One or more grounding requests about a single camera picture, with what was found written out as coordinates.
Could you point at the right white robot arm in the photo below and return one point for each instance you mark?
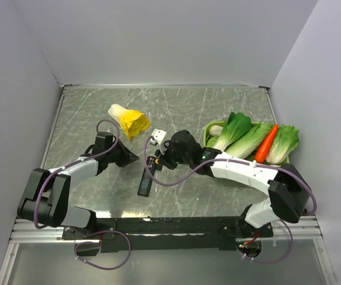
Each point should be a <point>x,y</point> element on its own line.
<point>284,187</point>

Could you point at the dark green bok choy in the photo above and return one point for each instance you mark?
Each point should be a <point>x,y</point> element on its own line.
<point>237,125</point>

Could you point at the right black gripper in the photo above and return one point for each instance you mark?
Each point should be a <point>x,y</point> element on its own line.
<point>164,160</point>

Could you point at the light green napa cabbage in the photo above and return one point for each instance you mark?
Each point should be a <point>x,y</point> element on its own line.
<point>244,146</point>

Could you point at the black remote control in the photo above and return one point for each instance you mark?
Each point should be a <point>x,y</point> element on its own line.
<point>146,180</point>

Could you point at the aluminium frame rail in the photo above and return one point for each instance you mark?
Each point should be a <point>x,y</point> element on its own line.
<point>25,232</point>

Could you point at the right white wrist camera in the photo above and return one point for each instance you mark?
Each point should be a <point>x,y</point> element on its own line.
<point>157,137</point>

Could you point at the orange toy carrot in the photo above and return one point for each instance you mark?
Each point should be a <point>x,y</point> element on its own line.
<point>265,147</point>

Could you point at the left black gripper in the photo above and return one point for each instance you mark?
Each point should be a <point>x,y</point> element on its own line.
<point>128,157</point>

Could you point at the green plastic tray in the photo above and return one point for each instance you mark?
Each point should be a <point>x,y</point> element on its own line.
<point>209,141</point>

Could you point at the green lettuce toy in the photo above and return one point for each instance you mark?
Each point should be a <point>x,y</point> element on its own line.
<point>286,141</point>

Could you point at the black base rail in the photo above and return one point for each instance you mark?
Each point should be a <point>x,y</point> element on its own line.
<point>161,233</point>

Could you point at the yellow toy cabbage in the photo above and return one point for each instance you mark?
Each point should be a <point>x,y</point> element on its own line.
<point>132,122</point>

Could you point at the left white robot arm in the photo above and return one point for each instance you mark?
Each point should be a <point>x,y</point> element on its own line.
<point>45,200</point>

